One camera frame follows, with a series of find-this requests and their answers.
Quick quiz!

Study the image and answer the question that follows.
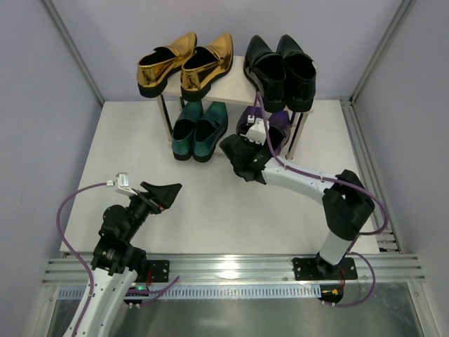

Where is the purple loafer shoe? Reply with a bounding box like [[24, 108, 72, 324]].
[[236, 106, 262, 135], [268, 111, 290, 155]]

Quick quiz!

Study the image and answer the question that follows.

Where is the green loafer shoe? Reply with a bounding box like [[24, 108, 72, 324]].
[[171, 101, 203, 161], [193, 101, 229, 163]]

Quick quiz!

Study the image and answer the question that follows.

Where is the black loafer shoe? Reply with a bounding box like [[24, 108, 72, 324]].
[[276, 34, 316, 113], [243, 35, 286, 113]]

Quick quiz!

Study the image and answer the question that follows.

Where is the gold loafer shoe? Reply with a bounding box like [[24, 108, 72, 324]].
[[180, 32, 234, 102], [136, 32, 197, 98]]

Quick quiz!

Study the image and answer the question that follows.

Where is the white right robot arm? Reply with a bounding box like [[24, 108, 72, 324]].
[[220, 135, 375, 279]]

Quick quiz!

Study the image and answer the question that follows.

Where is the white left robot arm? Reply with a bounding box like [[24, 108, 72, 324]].
[[63, 181, 182, 336]]

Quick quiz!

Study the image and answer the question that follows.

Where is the white two-tier shoe shelf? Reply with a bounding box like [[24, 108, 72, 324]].
[[156, 56, 315, 161]]

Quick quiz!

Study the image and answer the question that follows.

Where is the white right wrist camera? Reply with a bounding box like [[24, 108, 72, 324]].
[[240, 119, 269, 145]]

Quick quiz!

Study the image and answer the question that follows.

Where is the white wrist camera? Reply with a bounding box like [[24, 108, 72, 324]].
[[240, 119, 269, 145], [106, 173, 137, 197]]

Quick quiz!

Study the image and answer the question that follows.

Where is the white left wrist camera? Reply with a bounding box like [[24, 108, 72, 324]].
[[106, 173, 137, 197]]

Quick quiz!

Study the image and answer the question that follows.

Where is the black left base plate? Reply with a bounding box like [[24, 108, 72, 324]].
[[136, 260, 170, 283]]

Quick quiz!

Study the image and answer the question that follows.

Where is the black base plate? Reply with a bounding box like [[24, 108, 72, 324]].
[[292, 255, 358, 281], [136, 260, 170, 283]]

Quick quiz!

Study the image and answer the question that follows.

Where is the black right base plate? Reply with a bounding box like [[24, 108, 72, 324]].
[[292, 255, 358, 281]]

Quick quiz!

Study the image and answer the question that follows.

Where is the slotted grey cable duct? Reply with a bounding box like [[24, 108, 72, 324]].
[[58, 283, 322, 300]]

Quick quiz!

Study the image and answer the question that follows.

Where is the aluminium mounting rail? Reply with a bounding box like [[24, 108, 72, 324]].
[[41, 253, 425, 285]]

